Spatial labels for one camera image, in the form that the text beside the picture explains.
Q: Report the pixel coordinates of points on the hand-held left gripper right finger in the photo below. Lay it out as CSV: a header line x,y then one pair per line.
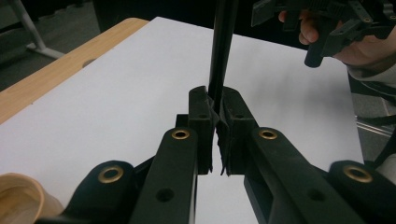
x,y
236,130

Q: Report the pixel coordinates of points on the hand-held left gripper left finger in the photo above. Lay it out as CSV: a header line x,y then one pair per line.
x,y
200,124

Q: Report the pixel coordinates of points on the black pen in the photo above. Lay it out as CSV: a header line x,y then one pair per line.
x,y
222,46

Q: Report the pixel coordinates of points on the wooden cup with animal figure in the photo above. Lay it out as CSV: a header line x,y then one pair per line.
x,y
21,199

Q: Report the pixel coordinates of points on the white table sheet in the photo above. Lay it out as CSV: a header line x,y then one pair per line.
x,y
124,93

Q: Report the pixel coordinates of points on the white metal stand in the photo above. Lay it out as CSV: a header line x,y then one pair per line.
x,y
34,37

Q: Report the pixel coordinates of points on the aluminium floor rail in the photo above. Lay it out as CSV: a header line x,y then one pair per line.
x,y
373,127

